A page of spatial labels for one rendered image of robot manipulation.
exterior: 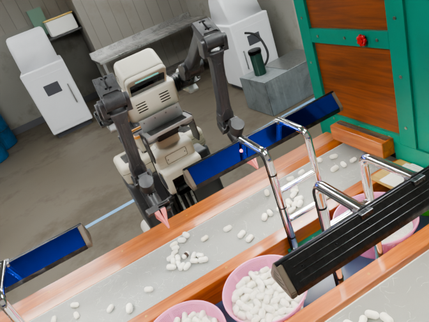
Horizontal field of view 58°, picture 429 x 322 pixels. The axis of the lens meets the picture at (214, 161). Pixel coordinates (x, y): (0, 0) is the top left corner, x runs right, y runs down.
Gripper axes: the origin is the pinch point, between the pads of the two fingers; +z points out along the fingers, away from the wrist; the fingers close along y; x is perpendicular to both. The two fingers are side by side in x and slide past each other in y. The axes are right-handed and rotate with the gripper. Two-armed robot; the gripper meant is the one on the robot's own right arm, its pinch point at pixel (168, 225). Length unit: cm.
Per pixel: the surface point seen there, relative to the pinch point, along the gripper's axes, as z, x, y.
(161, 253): 7.0, 5.3, -7.4
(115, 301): 15.3, -1.8, -29.5
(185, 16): -416, 345, 222
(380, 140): 18, -20, 84
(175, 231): 1.2, 7.8, 1.8
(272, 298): 44, -26, 15
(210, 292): 31.3, -14.4, 0.4
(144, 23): -449, 358, 158
